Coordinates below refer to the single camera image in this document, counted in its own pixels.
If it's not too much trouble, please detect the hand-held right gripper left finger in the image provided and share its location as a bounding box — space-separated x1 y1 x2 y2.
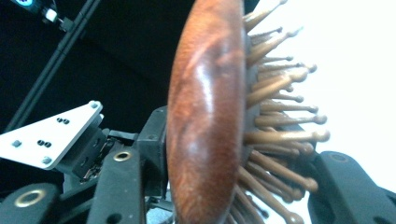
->
86 147 148 224

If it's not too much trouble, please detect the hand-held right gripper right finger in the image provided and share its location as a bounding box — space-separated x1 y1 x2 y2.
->
307 150 396 224

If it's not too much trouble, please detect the brown wooden hairbrush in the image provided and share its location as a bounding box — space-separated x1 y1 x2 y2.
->
165 0 332 224

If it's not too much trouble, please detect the black metal stand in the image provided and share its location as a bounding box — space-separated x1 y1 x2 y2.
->
2 0 103 133

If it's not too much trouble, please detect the black device with blue light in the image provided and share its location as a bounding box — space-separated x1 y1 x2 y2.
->
10 0 74 32

